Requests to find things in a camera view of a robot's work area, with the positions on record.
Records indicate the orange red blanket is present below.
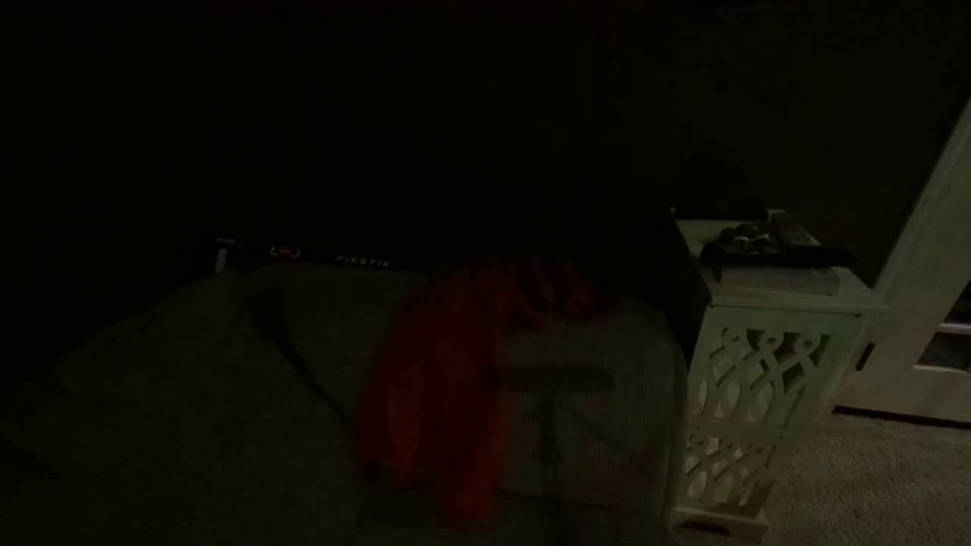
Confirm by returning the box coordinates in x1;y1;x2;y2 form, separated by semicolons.
358;257;603;522

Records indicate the white lattice side cabinet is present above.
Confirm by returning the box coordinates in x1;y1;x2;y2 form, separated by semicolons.
673;219;879;541

